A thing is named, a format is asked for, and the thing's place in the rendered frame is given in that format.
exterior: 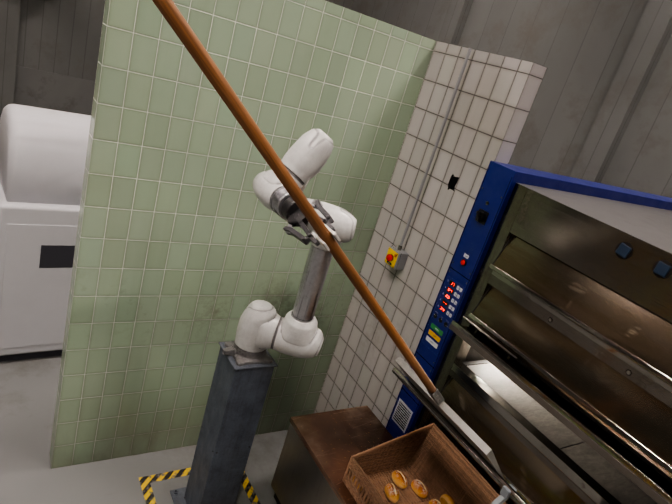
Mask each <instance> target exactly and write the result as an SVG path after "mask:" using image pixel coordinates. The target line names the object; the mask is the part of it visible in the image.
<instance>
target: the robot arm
mask: <svg viewBox="0 0 672 504"><path fill-rule="evenodd" d="M333 146H334V145H333V140H332V139H331V138H330V137H329V136H328V135H326V134H325V133H324V132H323V131H322V130H321V129H312V130H309V131H308V132H306V133H305V134H303V135H302V136H301V137H300V138H299V139H298V140H297V141H296V142H295V143H294V144H293V145H292V146H291V148H290V149H289V150H288V151H287V152H286V154H285V155H284V157H283V158H282V160H281V161H282V162H283V164H284V165H285V167H286V168H287V170H288V171H289V173H290V174H291V176H292V177H293V179H294V180H295V182H296V183H297V184H298V186H299V187H300V189H301V190H302V192H303V191H304V189H305V188H306V186H307V184H308V182H309V181H310V179H312V178H313V177H314V176H315V175H316V174H318V173H319V172H320V170H321V169H322V168H323V166H324V165H325V164H326V162H327V160H328V158H329V157H330V155H331V153H332V150H333ZM253 190H254V193H255V195H256V197H257V198H258V199H259V201H260V202H261V203H262V204H263V205H264V206H265V207H266V208H268V209H269V210H271V211H274V212H275V213H276V214H277V215H279V216H280V217H281V218H282V219H284V220H285V221H287V222H288V223H289V224H288V226H285V227H284V228H283V229H284V231H285V232H286V233H287V235H292V236H294V237H295V238H297V239H298V240H299V241H301V242H302V243H304V244H305V245H308V244H309V242H311V246H310V250H309V254H308V257H307V261H306V264H305V268H304V271H303V275H302V279H301V282H300V286H299V289H298V293H297V296H296V300H295V304H294V307H293V310H291V311H289V312H288V313H287V314H286V316H285V318H283V317H281V316H280V315H278V314H277V312H276V309H275V308H274V306H273V305H272V304H270V303H269V302H267V301H264V300H255V301H253V302H251V303H250V304H249V305H248V306H247V308H246V309H245V310H244V312H243V314H242V315H241V317H240V320H239V323H238V326H237V330H236V337H235V341H226V342H225V346H226V347H227V348H224V349H223V350H222V352H223V355H229V356H233V358H234V360H235V362H236V365H237V366H243V365H249V364H261V363H268V364H271V363H272V361H273V360H272V358H271V357H270V356H269V355H268V354H267V352H266V349H273V350H276V351H278V352H280V353H283V354H286V355H290V356H293V357H298V358H313V357H314V356H317V355H318V353H319V351H320V349H321V346H322V344H323V341H324V337H323V333H322V331H321V330H320V329H318V328H317V325H318V322H317V319H316V317H315V316H314V314H315V311H316V308H317V305H318V301H319V298H320V295H321V291H322V288H323V285H324V281H325V279H326V276H327V273H328V269H329V266H330V263H331V259H332V254H331V253H330V249H329V247H328V246H327V244H326V243H325V242H324V241H323V240H322V239H321V238H320V237H319V236H318V234H317V233H316V232H315V230H314V229H313V227H312V226H311V224H310V223H309V222H308V220H307V219H306V217H305V216H304V215H303V213H302V212H301V210H300V209H299V207H298V206H297V205H296V203H295V202H294V200H293V199H292V198H291V196H290V195H289V193H288V192H287V191H286V189H285V188H284V186H283V185H282V183H281V182H280V181H279V179H278V178H277V176H276V175H275V174H274V172H273V171H272V169H271V170H267V171H263V172H261V173H259V174H258V175H256V177H255V178H254V180H253ZM307 199H308V201H309V202H310V204H311V205H312V207H313V208H314V209H315V211H316V212H317V214H318V215H319V217H320V218H321V220H322V221H323V223H324V224H325V226H326V227H327V229H328V230H329V232H330V233H331V234H332V236H333V237H334V239H335V240H336V242H337V243H338V245H340V244H341V243H342V242H343V243H346V242H349V241H350V240H351V239H353V237H354V233H355V229H356V224H357V220H356V219H355V217H354V216H353V215H352V214H351V213H349V212H348V211H346V210H345V209H343V208H340V207H338V206H335V205H333V204H330V203H326V202H322V201H319V199H317V200H314V199H309V198H307ZM293 227H299V228H301V229H303V230H304V232H305V233H306V235H307V236H304V235H302V234H301V233H299V232H298V231H296V230H295V229H294V228H293Z"/></svg>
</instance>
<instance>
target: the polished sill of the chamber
mask: <svg viewBox="0 0 672 504"><path fill-rule="evenodd" d="M451 370H452V371H453V372H454V373H456V374H457V375H458V376H459V377H460V378H461V379H462V380H463V381H464V382H465V383H466V384H467V385H469V386H470V387H471V388H472V389H473V390H474V391H475V392H476V393H477V394H478V395H479V396H480V397H482V398H483V399H484V400H485V401H486V402H487V403H488V404H489V405H490V406H491V407H492V408H493V409H495V410H496V411H497V412H498V413H499V414H500V415H501V416H502V417H503V418H504V419H505V420H506V421H508V422H509V423H510V424H511V425H512V426H513V427H514V428H515V429H516V430H517V431H518V432H519V433H520V434H522V435H523V436H524V437H525V438H526V439H527V440H528V441H529V442H530V443H531V444H532V445H533V446H535V447H536V448H537V449H538V450H539V451H540V452H541V453H542V454H543V455H544V456H545V457H546V458H548V459H549V460H550V461H551V462H552V463H553V464H554V465H555V466H556V467H557V468H558V469H559V470H561V471H562V472H563V473H564V474H565V475H566V476H567V477H568V478H569V479H570V480H571V481H572V482H574V483H575V484H576V485H577V486H578V487H579V488H580V489H581V490H582V491H583V492H584V493H585V494H587V495H588V496H589V497H590V498H591V499H592V500H593V501H594V502H595V503H596V504H621V503H620V502H619V501H618V500H617V499H616V498H614V497H613V496H612V495H611V494H610V493H609V492H608V491H607V490H605V489H604V488H603V487H602V486H601V485H600V484H599V483H598V482H596V481H595V480H594V479H593V478H592V477H591V476H590V475H589V474H587V473H586V472H585V471H584V470H583V469H582V468H581V467H580V466H578V465H577V464H576V463H575V462H574V461H573V460H572V459H571V458H569V457H568V456H567V455H566V454H565V453H564V452H563V451H562V450H560V449H559V448H558V447H557V446H556V445H555V444H554V443H552V442H551V441H550V440H549V439H548V438H547V437H546V436H545V435H543V434H542V433H541V432H540V431H539V430H538V429H537V428H536V427H534V426H533V425H532V424H531V423H530V422H529V421H528V420H527V419H525V418H524V417H523V416H522V415H521V414H520V413H519V412H518V411H516V410H515V409H514V408H513V407H512V406H511V405H510V404H509V403H507V402H506V401H505V400H504V399H503V398H502V397H501V396H500V395H498V394H497V393H496V392H495V391H494V390H493V389H492V388H491V387H489V386H488V385H487V384H486V383H485V382H484V381H483V380H482V379H480V378H479V377H478V376H477V375H476V374H475V373H474V372H472V371H471V370H470V369H469V368H468V367H467V366H466V365H465V364H463V363H462V362H458V363H454V364H453V366H452V368H451Z"/></svg>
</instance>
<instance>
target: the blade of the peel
mask: <svg viewBox="0 0 672 504"><path fill-rule="evenodd" d="M395 362H396V363H397V364H398V366H399V367H400V368H401V370H402V371H403V372H404V374H405V375H406V377H407V378H408V379H409V381H410V382H411V383H412V384H413V385H414V386H415V387H416V388H417V389H418V390H419V391H420V392H421V393H422V394H423V395H424V396H425V397H426V398H427V399H428V400H429V401H430V402H431V404H432V405H433V406H434V407H435V408H436V409H437V410H438V411H439V412H440V413H441V414H442V415H443V416H444V417H445V418H446V419H447V420H448V421H449V422H450V423H451V424H452V425H453V426H454V427H455V429H456V430H457V431H458V432H459V433H460V434H461V435H462V436H463V437H464V438H465V439H466V440H467V441H468V442H469V443H470V444H471V445H472V446H473V447H474V448H475V449H476V450H477V451H478V452H479V454H480V455H481V456H482V457H483V458H484V459H485V460H486V461H487V462H488V463H489V464H490V465H491V466H492V467H493V468H494V469H495V470H496V471H497V472H498V473H499V474H500V475H501V476H502V477H503V474H502V472H501V470H500V467H499V465H498V463H497V460H496V458H495V456H494V453H493V451H492V449H491V448H490V447H489V446H488V445H487V444H486V443H485V442H484V441H483V440H482V439H481V438H480V437H479V436H478V435H477V434H476V433H475V432H474V431H473V430H472V429H471V428H470V427H469V426H468V425H467V424H466V423H465V422H464V421H463V420H462V419H461V418H460V417H459V416H458V415H457V414H456V413H455V412H454V411H453V410H452V409H451V408H450V407H449V406H448V405H447V404H446V403H445V402H444V401H443V402H442V403H441V404H440V405H438V404H437V403H436V402H435V401H434V400H433V399H432V397H431V396H430V394H429V393H428V391H427V389H426V387H425V386H424V384H423V383H422V382H421V380H420V379H419V377H418V376H417V374H416V373H415V372H414V370H413V369H412V368H411V367H410V366H409V365H408V364H407V363H406V362H405V361H404V360H403V359H402V358H401V357H400V356H399V357H398V358H397V359H396V360H395ZM503 479H504V477H503ZM504 480H505V479H504Z"/></svg>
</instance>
